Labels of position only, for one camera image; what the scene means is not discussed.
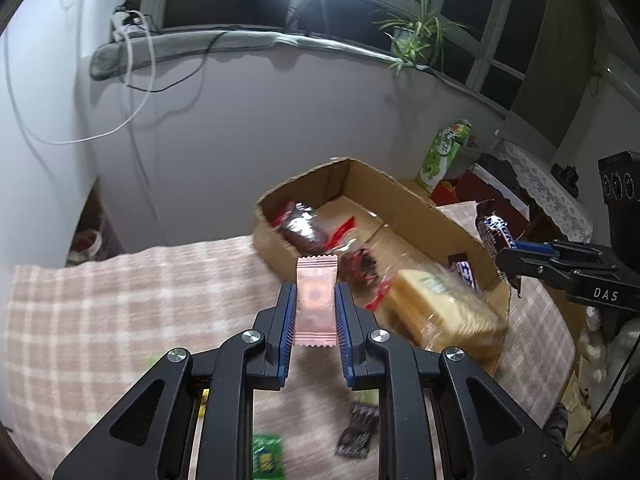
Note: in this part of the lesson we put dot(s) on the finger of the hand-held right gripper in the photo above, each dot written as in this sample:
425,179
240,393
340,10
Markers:
535,247
525,267

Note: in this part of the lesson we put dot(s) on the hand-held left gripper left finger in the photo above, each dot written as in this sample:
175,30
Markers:
286,330

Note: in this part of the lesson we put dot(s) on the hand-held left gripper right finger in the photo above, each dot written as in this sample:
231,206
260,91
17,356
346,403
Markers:
345,330

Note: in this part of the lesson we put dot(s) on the pink snack packet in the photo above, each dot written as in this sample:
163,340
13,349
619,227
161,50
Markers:
315,300

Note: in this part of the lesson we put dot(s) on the brown chocolate bar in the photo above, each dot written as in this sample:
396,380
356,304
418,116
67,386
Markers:
492,225
465,272

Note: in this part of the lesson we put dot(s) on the clear bag of red dates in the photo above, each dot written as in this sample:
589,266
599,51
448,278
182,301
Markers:
362,265
305,232

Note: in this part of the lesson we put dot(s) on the clear-wrapped biscuit pack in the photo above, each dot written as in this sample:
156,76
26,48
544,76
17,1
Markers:
440,310

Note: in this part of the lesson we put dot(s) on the cardboard box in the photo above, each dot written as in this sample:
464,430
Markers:
415,215

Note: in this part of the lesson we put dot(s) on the white lace cloth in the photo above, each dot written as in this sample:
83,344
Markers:
550,195

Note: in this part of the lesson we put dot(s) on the small black device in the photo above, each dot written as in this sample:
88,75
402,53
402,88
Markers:
566,174

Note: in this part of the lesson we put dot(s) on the red box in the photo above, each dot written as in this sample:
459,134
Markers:
480,185

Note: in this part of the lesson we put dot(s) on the small dark candy wrapper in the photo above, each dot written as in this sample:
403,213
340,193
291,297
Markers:
357,432

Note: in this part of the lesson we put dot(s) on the yellow candy packet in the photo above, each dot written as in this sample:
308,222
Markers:
203,405

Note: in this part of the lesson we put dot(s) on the white soft toy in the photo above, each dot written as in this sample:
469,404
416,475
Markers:
595,355

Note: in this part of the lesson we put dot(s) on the green drink carton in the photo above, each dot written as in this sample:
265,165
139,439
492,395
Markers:
442,155

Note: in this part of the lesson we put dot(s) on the green candy packet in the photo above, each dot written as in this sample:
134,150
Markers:
267,460

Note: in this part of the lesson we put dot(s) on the dark curtain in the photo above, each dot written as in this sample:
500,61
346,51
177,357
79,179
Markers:
555,85

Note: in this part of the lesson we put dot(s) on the checked tablecloth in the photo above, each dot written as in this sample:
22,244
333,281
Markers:
125,300

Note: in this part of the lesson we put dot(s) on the red container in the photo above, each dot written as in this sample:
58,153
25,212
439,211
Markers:
87,244

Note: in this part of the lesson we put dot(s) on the potted spider plant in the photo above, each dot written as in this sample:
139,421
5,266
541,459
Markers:
415,35

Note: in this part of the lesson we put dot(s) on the white cabinet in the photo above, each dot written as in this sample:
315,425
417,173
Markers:
40,185

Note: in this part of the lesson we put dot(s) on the grey windowsill cloth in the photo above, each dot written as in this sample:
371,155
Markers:
225,42

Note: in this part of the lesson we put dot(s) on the black tripod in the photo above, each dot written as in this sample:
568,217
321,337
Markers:
315,0

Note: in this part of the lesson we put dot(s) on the window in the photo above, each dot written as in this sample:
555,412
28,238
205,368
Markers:
225,0

